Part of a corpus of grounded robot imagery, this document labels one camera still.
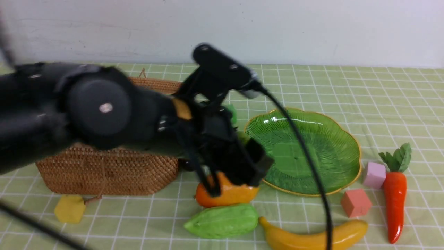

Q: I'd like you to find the black right camera cable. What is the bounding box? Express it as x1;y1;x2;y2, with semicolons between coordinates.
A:
0;201;91;250

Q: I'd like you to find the woven wicker basket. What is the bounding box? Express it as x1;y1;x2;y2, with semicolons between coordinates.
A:
36;144;179;196

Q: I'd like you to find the green foam cube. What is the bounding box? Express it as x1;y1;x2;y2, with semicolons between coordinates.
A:
223;104;237;125

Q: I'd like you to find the green chayote gourd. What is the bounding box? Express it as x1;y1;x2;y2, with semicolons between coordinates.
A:
184;203;259;239

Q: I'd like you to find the green glass leaf plate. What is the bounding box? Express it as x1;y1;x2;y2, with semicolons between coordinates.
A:
244;108;362;197

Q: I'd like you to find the yellow banana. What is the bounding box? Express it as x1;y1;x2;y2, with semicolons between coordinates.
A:
258;216;368;250

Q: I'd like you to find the salmon foam cube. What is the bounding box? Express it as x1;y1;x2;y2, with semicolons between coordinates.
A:
341;189;372;218

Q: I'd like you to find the yellow foam cube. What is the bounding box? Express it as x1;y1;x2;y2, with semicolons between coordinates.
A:
54;195;86;224

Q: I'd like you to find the pink foam cube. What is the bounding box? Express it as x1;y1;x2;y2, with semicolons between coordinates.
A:
362;161;386;189

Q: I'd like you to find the red carrot with leaves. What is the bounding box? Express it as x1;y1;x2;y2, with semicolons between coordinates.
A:
379;142;412;244

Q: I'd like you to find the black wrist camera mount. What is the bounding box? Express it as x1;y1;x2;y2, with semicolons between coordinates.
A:
176;43;262;106

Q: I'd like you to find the orange mango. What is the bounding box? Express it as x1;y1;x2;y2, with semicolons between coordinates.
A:
194;172;259;208

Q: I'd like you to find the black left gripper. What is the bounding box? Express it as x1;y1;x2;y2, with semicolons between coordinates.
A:
170;98;274;198

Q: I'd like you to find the woven wicker basket lid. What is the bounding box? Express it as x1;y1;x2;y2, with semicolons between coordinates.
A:
129;68;182;95

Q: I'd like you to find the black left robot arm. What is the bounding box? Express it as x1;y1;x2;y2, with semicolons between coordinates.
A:
1;62;247;184

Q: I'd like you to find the green checkered tablecloth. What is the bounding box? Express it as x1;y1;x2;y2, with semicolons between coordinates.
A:
0;64;444;250

